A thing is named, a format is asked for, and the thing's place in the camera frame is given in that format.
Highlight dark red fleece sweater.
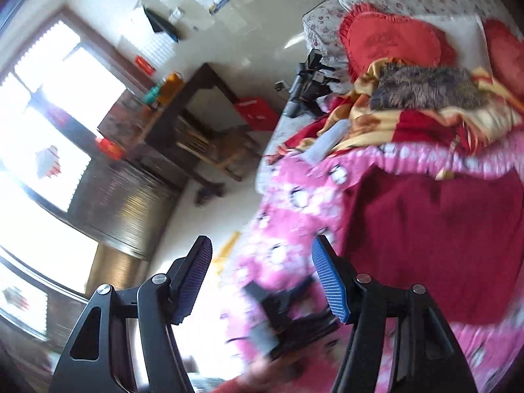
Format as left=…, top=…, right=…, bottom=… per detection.
left=338, top=166, right=523, bottom=325

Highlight person's left hand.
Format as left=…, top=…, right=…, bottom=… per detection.
left=212, top=350, right=308, bottom=393

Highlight pink penguin blanket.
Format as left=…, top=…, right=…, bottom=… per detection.
left=226, top=133, right=523, bottom=392

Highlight dark slippers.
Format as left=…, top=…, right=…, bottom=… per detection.
left=195, top=183, right=225, bottom=207

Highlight small wooden chair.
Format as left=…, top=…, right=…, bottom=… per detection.
left=175, top=117, right=261, bottom=182

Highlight white plastic tube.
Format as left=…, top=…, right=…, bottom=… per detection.
left=298, top=119, right=351, bottom=166

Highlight red yellow patterned blanket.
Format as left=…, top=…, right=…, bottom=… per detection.
left=267, top=59, right=523, bottom=165

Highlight red waste bin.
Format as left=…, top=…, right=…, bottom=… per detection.
left=234, top=97, right=279, bottom=131

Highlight dark wooden desk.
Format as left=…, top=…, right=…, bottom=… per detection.
left=66, top=62, right=255, bottom=261

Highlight black tripod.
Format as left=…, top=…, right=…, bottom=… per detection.
left=282, top=49, right=340, bottom=119

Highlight grey furry cloth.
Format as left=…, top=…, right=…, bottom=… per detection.
left=368, top=63, right=485, bottom=110

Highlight yellow basket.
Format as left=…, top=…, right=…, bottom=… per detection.
left=142, top=72, right=185, bottom=107

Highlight window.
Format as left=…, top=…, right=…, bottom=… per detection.
left=0, top=18, right=128, bottom=336

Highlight red heart cushion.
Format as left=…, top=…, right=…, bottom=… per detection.
left=338, top=3, right=458, bottom=80
left=483, top=19, right=524, bottom=100

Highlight dark hanging cloth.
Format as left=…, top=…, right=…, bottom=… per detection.
left=143, top=6, right=179, bottom=43

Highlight white small pillow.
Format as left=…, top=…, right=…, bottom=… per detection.
left=415, top=14, right=492, bottom=74

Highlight red wall sticker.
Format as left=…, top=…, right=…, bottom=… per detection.
left=134, top=55, right=156, bottom=76

